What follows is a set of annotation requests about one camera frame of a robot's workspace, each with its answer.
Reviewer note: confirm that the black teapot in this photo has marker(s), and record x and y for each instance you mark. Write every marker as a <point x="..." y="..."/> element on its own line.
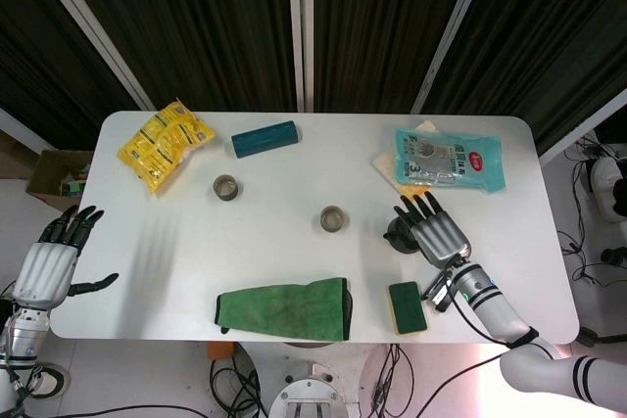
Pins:
<point x="399" y="238"/>

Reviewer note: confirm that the teal rounded box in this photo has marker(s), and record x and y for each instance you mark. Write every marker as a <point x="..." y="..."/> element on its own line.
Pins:
<point x="264" y="139"/>

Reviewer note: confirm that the cardboard box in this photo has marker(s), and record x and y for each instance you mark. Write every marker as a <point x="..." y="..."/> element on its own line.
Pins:
<point x="49" y="173"/>

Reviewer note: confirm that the white yellow paper packet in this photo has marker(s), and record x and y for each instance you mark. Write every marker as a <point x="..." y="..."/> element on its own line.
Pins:
<point x="387" y="163"/>

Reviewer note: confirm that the dark green cup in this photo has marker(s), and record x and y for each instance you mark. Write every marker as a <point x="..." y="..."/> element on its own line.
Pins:
<point x="227" y="189"/>
<point x="333" y="218"/>

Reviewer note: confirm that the yellow snack bag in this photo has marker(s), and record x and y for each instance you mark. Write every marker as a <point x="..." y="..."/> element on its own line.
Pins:
<point x="161" y="144"/>

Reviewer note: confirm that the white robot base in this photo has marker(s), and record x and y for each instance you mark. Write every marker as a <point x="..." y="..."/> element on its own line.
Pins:
<point x="308" y="393"/>

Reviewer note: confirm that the white partition frame post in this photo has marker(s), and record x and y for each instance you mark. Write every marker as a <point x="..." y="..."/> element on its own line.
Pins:
<point x="453" y="26"/>
<point x="583" y="129"/>
<point x="93" y="21"/>
<point x="300" y="26"/>

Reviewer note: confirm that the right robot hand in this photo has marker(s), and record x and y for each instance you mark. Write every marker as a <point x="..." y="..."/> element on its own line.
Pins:
<point x="441" y="237"/>

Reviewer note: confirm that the orange block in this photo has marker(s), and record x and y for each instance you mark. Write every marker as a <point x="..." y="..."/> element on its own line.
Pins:
<point x="218" y="351"/>

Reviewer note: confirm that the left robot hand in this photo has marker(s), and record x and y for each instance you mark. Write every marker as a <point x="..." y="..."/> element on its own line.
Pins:
<point x="44" y="266"/>

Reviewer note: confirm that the green yellow sponge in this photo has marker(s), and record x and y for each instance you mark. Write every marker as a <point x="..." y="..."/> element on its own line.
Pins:
<point x="407" y="308"/>

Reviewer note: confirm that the black stapler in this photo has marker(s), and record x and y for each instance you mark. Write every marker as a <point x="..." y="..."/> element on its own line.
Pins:
<point x="438" y="296"/>

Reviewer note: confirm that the teal plastic package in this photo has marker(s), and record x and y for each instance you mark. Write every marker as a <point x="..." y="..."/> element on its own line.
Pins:
<point x="450" y="158"/>

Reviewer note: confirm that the green microfiber towel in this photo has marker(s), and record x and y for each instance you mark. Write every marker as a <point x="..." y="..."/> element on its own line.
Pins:
<point x="284" y="310"/>

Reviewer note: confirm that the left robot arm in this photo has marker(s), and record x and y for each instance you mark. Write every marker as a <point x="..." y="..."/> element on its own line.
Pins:
<point x="24" y="335"/>

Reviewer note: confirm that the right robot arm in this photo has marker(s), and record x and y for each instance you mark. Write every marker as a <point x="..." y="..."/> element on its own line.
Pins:
<point x="490" y="300"/>

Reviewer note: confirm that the white machine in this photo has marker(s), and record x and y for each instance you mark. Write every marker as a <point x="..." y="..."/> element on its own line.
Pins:
<point x="607" y="183"/>

